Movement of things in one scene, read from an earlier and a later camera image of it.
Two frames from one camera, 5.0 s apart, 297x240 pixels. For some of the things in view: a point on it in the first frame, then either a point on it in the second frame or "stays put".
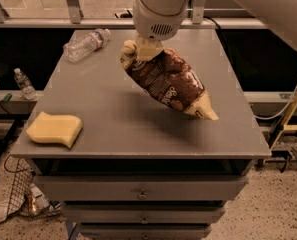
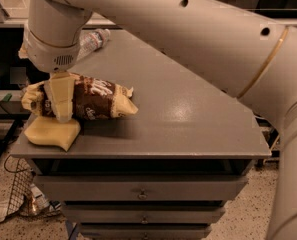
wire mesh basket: (21, 202) stays put
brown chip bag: (169, 79) → (94, 98)
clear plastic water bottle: (85, 45) stays put
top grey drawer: (138, 188) stays put
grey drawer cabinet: (141, 169) stays put
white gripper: (157, 23) → (49, 56)
